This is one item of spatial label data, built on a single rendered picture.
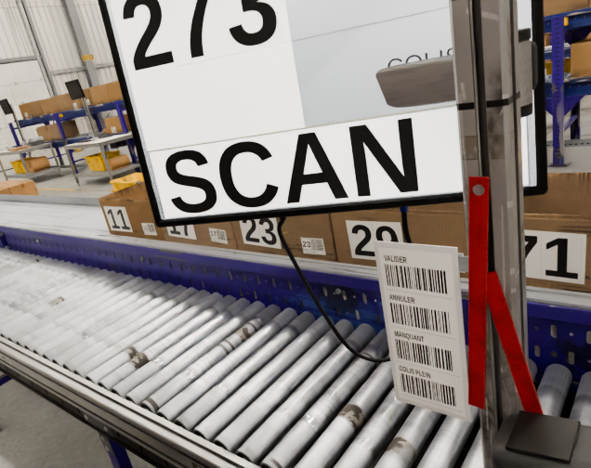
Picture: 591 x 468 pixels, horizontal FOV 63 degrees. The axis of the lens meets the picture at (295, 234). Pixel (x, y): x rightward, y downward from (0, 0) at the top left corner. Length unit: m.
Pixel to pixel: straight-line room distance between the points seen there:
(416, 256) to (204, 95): 0.32
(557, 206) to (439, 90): 0.89
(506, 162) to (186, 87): 0.38
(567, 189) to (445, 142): 0.84
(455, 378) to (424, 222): 0.68
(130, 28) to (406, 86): 0.34
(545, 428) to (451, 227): 0.71
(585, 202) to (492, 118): 0.97
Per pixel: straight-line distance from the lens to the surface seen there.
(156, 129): 0.65
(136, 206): 1.96
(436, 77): 0.52
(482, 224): 0.43
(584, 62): 5.36
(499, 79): 0.40
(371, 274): 1.23
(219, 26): 0.60
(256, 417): 1.10
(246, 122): 0.59
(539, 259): 1.11
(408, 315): 0.51
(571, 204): 1.37
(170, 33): 0.63
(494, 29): 0.40
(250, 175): 0.60
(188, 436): 1.11
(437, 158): 0.54
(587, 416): 1.04
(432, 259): 0.46
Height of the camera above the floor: 1.42
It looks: 19 degrees down
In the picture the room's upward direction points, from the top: 12 degrees counter-clockwise
